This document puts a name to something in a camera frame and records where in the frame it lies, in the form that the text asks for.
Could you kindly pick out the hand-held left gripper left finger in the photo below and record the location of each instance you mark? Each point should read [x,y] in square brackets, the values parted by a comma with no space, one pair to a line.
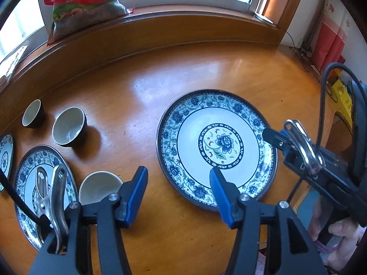
[137,197]

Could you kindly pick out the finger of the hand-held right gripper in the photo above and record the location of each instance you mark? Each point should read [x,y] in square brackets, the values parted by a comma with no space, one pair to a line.
[284,134]
[275,140]

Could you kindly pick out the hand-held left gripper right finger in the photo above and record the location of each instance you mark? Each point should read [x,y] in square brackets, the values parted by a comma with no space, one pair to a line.
[222,200]

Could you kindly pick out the white ceramic bowl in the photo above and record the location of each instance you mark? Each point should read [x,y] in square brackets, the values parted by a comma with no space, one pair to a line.
[97,189]

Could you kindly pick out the blue floral ceramic plate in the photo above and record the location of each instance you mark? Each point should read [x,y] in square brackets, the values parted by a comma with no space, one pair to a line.
[28,177]
[189,137]
[5,154]

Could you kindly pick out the person's right hand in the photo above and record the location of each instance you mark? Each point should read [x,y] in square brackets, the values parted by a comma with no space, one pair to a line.
[342,230]

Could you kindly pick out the metal spring clip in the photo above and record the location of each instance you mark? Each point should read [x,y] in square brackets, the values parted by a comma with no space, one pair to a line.
[47,206]
[308,149]

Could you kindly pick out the yellow box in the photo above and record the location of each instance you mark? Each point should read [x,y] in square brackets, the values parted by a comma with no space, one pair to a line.
[342,94]

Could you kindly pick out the red cloth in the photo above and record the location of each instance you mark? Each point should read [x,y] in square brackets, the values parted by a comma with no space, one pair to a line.
[329,45]

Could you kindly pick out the medium dark ceramic bowl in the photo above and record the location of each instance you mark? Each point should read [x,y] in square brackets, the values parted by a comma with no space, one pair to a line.
[68,126]

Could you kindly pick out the small dark ceramic bowl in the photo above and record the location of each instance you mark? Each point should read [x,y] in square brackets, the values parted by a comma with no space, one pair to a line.
[31,113]

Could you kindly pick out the wooden window sill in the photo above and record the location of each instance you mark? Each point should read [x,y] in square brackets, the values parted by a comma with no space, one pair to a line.
[172,25]

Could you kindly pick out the stack of papers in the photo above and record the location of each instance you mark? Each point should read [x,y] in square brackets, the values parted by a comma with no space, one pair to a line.
[14,58]

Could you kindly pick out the red and green snack bag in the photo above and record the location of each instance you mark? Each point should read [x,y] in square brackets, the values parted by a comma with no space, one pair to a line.
[83,11]

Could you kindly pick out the white window frame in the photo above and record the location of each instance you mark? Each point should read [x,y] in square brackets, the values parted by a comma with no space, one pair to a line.
[200,0]

